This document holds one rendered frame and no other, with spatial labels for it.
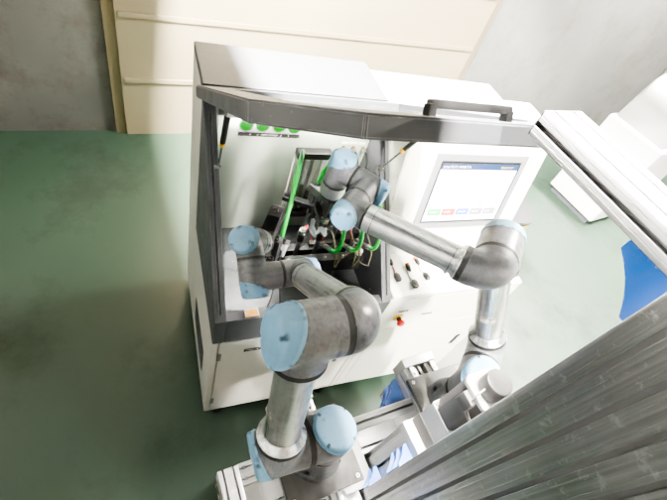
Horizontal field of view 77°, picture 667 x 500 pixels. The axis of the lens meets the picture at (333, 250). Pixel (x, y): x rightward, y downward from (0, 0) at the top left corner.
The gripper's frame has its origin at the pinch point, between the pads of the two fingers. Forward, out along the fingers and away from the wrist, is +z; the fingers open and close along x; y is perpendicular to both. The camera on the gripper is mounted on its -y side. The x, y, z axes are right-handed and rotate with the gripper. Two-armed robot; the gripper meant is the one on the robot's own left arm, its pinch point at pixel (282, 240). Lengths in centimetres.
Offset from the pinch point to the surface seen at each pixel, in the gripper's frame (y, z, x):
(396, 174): -36, 27, 29
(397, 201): -26, 33, 32
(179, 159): -38, 163, -147
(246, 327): 34.6, 11.8, -8.2
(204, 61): -53, -3, -43
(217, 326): 35.3, 3.7, -15.7
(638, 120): -181, 269, 203
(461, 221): -28, 58, 60
